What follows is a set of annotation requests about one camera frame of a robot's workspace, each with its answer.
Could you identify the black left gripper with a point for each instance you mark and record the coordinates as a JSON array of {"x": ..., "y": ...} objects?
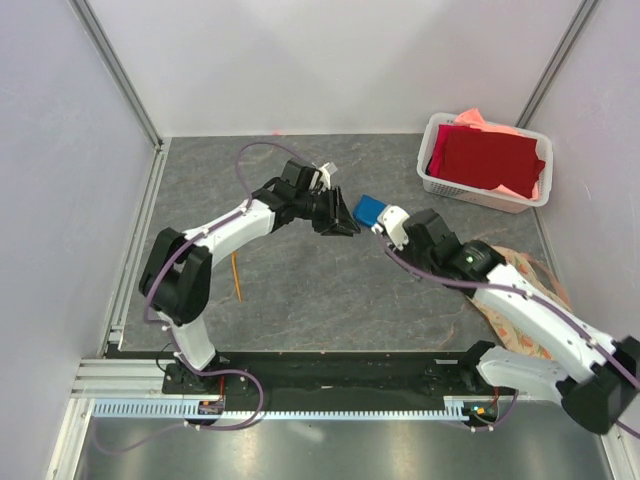
[{"x": 343, "y": 217}]

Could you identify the blue cloth napkin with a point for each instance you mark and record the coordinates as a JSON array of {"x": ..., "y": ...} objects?
[{"x": 367, "y": 211}]

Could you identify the orange plastic fork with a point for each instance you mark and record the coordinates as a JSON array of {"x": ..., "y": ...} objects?
[{"x": 236, "y": 278}]

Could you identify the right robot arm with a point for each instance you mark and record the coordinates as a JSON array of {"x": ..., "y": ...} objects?
[{"x": 599, "y": 375}]

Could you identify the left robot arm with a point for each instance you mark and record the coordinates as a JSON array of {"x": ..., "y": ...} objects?
[{"x": 176, "y": 279}]

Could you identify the red cloth in basket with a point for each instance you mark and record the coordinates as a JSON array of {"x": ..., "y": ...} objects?
[{"x": 487, "y": 161}]

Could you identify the white plastic basket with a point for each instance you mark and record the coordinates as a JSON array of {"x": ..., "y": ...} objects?
[{"x": 492, "y": 199}]

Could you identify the salmon cloth in basket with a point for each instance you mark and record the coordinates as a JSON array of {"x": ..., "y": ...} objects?
[{"x": 472, "y": 118}]

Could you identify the floral oval placemat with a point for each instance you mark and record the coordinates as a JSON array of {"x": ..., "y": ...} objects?
[{"x": 508, "y": 329}]

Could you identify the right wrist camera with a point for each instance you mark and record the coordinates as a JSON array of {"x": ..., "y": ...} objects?
[{"x": 390, "y": 222}]

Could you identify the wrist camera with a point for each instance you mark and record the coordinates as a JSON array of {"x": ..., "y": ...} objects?
[
  {"x": 390, "y": 222},
  {"x": 308, "y": 178}
]

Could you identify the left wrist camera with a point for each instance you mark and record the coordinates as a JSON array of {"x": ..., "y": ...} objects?
[{"x": 308, "y": 178}]

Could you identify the slotted cable duct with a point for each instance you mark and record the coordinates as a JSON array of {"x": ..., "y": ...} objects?
[{"x": 198, "y": 410}]

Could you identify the left aluminium corner post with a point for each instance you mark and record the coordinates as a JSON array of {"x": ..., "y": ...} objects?
[{"x": 103, "y": 45}]

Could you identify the aluminium corner post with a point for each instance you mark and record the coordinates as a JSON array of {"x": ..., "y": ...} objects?
[
  {"x": 570, "y": 38},
  {"x": 103, "y": 45}
]

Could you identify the right aluminium corner post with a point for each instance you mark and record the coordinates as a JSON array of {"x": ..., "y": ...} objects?
[{"x": 570, "y": 38}]

